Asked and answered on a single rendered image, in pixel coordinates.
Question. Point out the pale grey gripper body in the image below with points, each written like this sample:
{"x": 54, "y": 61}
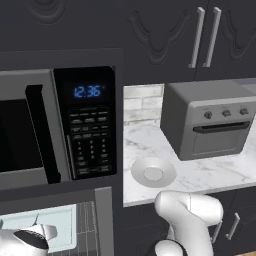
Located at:
{"x": 46, "y": 230}

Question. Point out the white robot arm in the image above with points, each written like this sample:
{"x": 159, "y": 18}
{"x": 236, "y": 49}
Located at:
{"x": 190, "y": 216}

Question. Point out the grey black microwave oven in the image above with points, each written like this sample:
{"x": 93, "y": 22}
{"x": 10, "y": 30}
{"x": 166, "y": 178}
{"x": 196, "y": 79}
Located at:
{"x": 90, "y": 133}

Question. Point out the grey toaster oven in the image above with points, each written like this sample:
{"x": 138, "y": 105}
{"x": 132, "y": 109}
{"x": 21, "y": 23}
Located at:
{"x": 176, "y": 113}

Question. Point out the grey toaster oven door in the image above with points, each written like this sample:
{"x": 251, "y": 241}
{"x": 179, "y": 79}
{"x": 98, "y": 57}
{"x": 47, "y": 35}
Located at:
{"x": 216, "y": 143}

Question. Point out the grey toaster oven knob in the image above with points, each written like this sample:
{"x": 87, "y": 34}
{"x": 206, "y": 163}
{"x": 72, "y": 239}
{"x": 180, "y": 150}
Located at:
{"x": 208, "y": 115}
{"x": 226, "y": 113}
{"x": 244, "y": 111}

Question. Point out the pale blue rectangular tray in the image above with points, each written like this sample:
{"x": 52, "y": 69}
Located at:
{"x": 63, "y": 223}

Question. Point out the grey microwave door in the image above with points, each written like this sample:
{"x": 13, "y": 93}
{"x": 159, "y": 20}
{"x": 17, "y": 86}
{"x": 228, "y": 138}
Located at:
{"x": 20, "y": 180}

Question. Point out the dark plain cupboard door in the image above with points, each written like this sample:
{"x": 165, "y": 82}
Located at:
{"x": 140, "y": 230}
{"x": 245, "y": 220}

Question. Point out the white round plate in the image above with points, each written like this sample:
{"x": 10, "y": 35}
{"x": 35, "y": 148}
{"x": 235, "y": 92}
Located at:
{"x": 153, "y": 172}

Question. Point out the dark carved cupboard panel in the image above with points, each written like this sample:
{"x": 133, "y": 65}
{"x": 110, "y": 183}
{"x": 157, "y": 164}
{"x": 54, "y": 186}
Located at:
{"x": 60, "y": 20}

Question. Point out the dark carved cupboard door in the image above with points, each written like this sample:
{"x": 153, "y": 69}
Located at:
{"x": 156, "y": 40}
{"x": 236, "y": 36}

